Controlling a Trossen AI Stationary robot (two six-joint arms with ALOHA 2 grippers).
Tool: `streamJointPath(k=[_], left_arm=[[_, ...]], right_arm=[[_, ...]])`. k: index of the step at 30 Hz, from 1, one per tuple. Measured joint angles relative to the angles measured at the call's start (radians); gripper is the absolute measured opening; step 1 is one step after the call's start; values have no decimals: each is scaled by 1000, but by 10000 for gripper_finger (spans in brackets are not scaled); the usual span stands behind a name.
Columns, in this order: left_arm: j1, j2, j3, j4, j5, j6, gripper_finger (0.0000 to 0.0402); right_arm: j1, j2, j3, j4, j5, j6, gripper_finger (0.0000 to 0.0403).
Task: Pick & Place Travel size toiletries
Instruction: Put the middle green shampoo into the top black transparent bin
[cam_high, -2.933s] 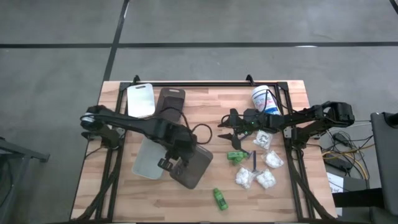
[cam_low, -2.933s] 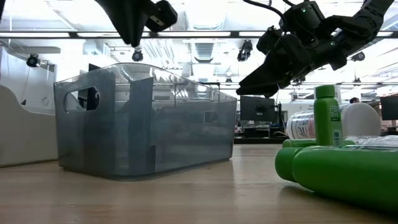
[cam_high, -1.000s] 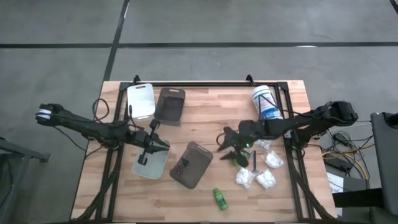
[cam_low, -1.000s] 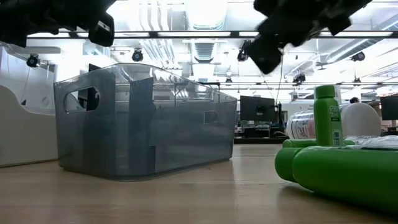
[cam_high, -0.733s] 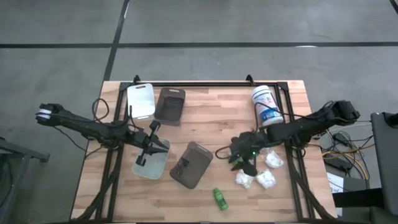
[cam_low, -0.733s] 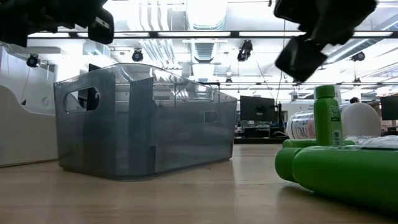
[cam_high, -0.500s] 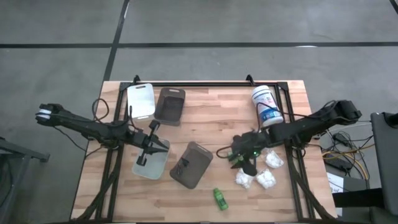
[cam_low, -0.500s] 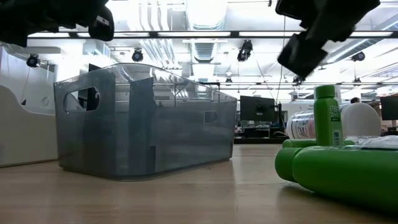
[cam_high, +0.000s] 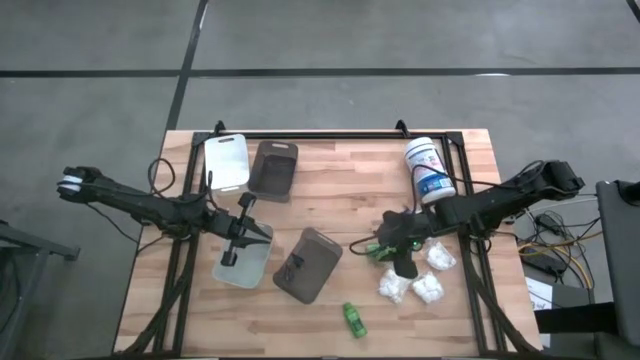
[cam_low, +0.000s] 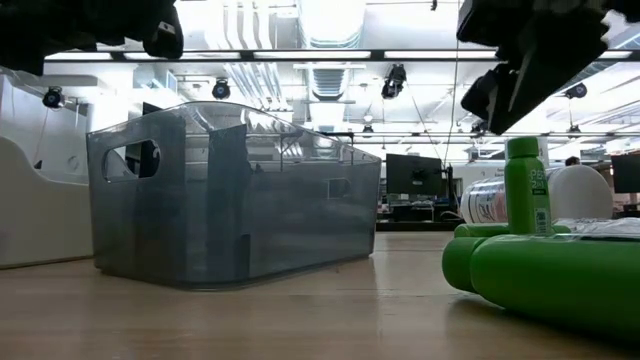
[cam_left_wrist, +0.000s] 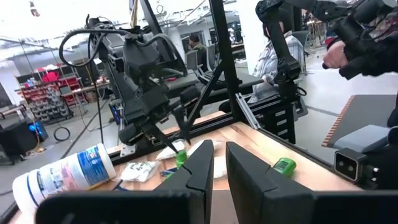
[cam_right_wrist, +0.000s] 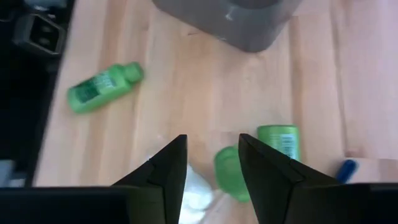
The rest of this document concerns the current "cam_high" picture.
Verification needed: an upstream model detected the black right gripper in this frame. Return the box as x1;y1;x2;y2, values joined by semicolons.
372;208;439;280

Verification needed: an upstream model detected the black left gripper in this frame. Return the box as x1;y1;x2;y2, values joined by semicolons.
214;192;275;266

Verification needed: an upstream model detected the translucent plastic bin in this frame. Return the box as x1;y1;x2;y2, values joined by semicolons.
211;222;275;290

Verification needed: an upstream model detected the smoky grey plastic bin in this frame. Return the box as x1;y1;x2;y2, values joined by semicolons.
247;140;300;204
272;227;344;305

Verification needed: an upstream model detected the white plastic bin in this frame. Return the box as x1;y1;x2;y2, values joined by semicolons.
203;133;251;196

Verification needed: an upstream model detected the white wipes canister blue label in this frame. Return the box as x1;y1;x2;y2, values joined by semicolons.
403;136;457;205

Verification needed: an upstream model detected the black power brick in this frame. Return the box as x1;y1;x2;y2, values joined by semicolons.
521;246;567;275

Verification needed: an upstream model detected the white paper sheet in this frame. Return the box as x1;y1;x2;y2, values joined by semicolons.
524;276;554;312

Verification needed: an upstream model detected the grey metal stand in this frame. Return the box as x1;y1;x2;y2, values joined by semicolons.
0;219;81;360

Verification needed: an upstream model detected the grey cart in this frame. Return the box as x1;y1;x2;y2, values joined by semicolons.
594;179;640;360

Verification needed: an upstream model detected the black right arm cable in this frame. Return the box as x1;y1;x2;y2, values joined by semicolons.
348;159;546;257

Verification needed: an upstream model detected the black aluminium table frame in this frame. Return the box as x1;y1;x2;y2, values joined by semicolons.
117;130;544;359

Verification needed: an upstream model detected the yellow cable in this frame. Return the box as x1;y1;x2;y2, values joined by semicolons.
517;230;604;290

